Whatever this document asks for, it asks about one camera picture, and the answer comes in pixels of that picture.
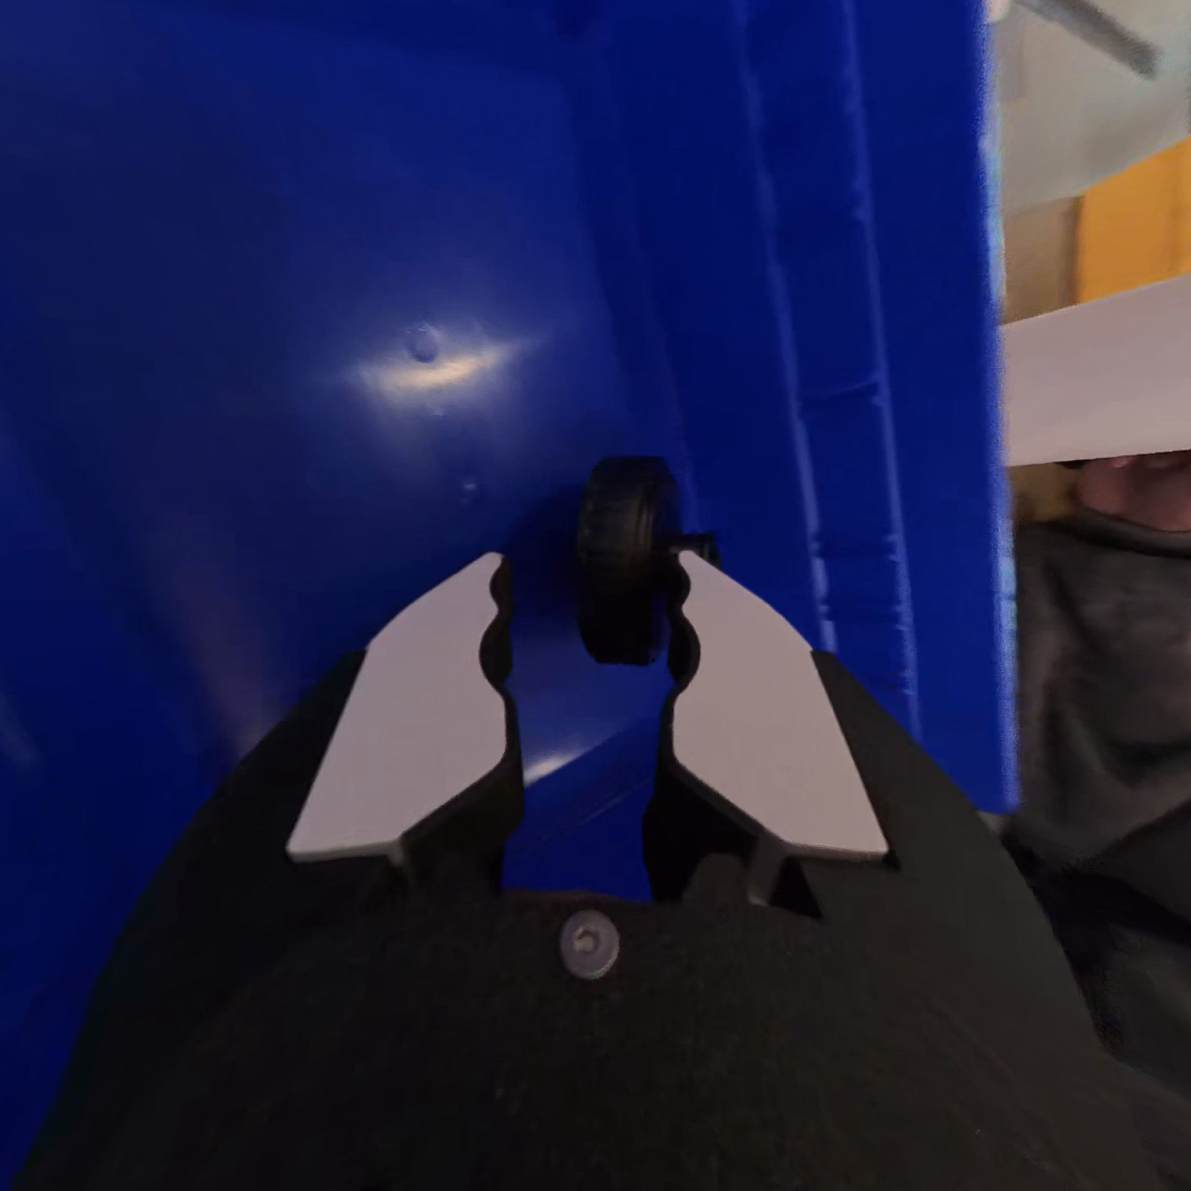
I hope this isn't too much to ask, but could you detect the blue storage bin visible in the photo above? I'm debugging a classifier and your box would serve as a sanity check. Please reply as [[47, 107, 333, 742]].
[[0, 0, 1021, 1160]]

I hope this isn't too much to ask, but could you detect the yellow storage bin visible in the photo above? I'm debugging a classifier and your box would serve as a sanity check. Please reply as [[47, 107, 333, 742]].
[[1076, 140, 1191, 305]]

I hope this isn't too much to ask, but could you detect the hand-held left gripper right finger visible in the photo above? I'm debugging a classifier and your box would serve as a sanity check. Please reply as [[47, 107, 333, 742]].
[[644, 548, 891, 905]]

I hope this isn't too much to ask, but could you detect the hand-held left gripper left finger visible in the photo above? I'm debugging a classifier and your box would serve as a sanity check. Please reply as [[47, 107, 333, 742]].
[[285, 551, 525, 887]]

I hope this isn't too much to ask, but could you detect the person's right forearm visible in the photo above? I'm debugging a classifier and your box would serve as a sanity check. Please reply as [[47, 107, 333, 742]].
[[1010, 512, 1191, 1080]]

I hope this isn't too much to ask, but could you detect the person's right hand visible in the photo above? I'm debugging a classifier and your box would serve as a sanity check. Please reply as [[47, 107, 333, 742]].
[[1076, 452, 1191, 533]]

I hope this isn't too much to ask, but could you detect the black bottle lid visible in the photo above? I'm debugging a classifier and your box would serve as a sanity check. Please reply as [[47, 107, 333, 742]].
[[574, 455, 722, 667]]

